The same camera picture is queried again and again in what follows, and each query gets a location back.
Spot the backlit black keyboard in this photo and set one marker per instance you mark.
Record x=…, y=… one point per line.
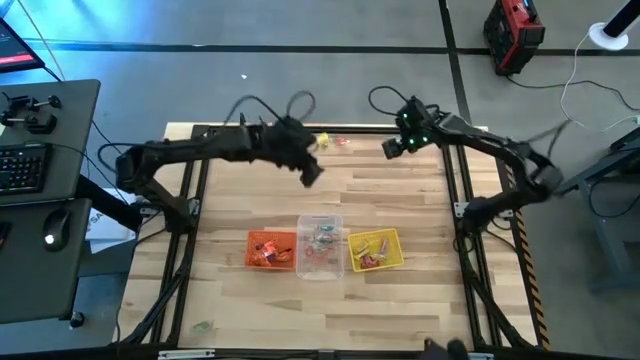
x=22, y=170

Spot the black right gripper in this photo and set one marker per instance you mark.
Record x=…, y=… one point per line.
x=420, y=127

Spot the yellow plastic basket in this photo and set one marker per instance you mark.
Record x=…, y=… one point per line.
x=395, y=260

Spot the black computer mouse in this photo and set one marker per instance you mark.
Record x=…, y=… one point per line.
x=57, y=225

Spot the silver metal bracket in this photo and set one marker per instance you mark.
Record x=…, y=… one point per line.
x=185, y=354
x=480, y=356

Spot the black C-clamp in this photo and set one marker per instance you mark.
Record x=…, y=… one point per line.
x=37, y=124
x=22, y=102

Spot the red black equipment case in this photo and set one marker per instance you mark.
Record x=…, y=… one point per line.
x=515, y=35

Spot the computer monitor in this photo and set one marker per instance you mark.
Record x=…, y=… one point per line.
x=15, y=50

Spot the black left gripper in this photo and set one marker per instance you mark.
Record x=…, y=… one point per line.
x=292, y=145

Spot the black yellow hazard strip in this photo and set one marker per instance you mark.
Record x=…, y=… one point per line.
x=535, y=300

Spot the person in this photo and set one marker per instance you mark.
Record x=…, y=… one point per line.
x=450, y=352

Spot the green blue candy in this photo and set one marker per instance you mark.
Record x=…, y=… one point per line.
x=327, y=228

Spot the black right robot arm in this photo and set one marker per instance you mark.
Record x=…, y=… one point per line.
x=500, y=150

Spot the clear plastic bin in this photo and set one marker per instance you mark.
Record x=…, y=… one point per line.
x=320, y=270

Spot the stand with white round base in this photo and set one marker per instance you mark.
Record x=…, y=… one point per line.
x=607, y=39

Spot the dark grey metal stand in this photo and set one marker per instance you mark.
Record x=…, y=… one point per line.
x=615, y=240

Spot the white paper sheets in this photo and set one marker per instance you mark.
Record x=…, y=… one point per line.
x=105, y=230

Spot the black round knob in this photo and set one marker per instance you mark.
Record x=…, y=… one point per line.
x=76, y=320

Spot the black aluminium frame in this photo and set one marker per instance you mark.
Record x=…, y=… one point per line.
x=350, y=130

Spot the green yellow wrapped candy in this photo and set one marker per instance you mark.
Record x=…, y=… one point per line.
x=202, y=327

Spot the orange plastic basket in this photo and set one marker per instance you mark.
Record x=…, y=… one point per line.
x=255, y=236

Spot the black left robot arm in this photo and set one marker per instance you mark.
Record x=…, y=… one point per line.
x=200, y=145

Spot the yellow multicolour wrapped candy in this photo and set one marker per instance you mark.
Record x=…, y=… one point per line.
x=323, y=140

